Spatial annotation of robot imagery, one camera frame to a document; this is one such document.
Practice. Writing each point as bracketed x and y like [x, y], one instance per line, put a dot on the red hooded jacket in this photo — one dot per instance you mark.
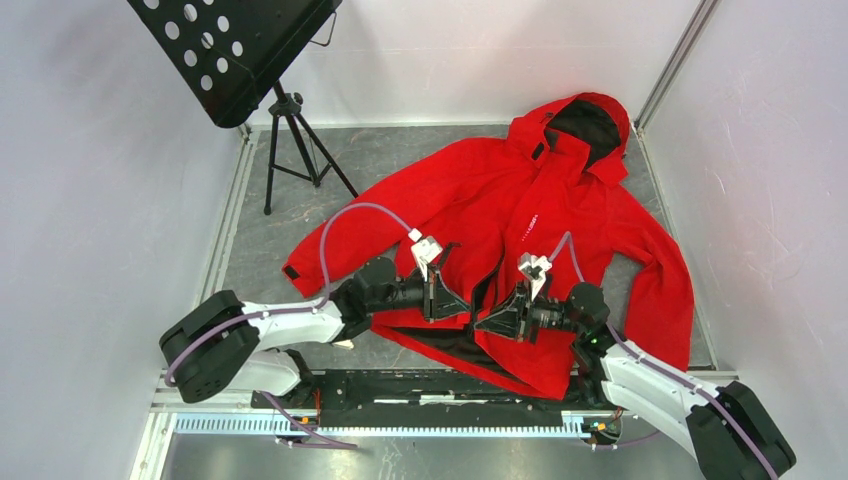
[552, 186]

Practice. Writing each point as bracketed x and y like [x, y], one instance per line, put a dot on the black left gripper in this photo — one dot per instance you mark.
[438, 303]

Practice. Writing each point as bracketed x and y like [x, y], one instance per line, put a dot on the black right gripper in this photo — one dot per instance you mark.
[513, 321]

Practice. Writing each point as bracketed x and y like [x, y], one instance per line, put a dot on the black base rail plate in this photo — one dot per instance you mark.
[426, 398]

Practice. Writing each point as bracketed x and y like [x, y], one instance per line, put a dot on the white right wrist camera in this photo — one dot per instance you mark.
[534, 268]

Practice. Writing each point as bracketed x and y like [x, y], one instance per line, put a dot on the black music stand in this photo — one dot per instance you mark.
[232, 54]

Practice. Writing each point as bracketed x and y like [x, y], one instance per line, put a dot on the white toy block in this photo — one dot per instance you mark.
[344, 344]

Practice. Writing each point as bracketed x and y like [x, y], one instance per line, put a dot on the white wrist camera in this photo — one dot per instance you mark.
[534, 268]
[424, 250]

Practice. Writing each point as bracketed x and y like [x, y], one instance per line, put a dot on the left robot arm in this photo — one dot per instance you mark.
[226, 343]

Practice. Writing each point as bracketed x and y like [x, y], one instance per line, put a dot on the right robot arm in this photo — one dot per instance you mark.
[725, 428]

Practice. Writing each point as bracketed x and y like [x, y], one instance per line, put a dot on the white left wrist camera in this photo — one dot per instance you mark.
[424, 250]

